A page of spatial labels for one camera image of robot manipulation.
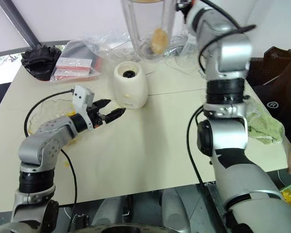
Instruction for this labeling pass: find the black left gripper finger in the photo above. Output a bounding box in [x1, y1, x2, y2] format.
[104, 108, 127, 124]
[93, 99, 112, 111]

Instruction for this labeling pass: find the green towel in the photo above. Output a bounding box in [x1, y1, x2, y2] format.
[245, 97, 285, 147]

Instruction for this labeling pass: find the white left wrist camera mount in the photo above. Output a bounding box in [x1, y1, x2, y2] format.
[71, 85, 96, 131]

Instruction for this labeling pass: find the dark grey window frame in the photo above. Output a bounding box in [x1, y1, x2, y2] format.
[0, 0, 42, 59]

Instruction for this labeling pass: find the grey rounded shape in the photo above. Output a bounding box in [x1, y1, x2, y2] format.
[90, 196, 127, 228]

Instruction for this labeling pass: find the clear blender jar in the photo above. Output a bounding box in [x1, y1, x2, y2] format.
[119, 0, 177, 63]

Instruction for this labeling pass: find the black metal bracket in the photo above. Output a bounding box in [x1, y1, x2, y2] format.
[72, 213, 89, 226]

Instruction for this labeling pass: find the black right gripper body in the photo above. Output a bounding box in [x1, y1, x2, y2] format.
[176, 0, 194, 11]

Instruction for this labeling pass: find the dark brown plastic crate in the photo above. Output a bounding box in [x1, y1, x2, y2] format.
[246, 47, 291, 84]

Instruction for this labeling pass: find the clear plastic container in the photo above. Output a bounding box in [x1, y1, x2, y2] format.
[174, 36, 203, 70]

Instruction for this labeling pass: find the person's dark clothed torso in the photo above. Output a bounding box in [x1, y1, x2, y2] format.
[253, 57, 291, 144]

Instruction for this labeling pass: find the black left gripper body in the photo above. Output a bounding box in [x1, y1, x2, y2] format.
[87, 103, 108, 129]

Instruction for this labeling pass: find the clear bag with red-white packs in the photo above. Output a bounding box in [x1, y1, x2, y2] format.
[49, 39, 104, 83]

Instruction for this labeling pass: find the crumpled clear plastic bag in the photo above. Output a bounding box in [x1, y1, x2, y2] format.
[78, 28, 137, 63]

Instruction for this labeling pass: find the clear glass bowl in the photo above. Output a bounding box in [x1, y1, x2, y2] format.
[27, 98, 76, 146]

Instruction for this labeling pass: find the white blender base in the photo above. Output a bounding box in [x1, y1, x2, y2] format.
[112, 61, 148, 109]

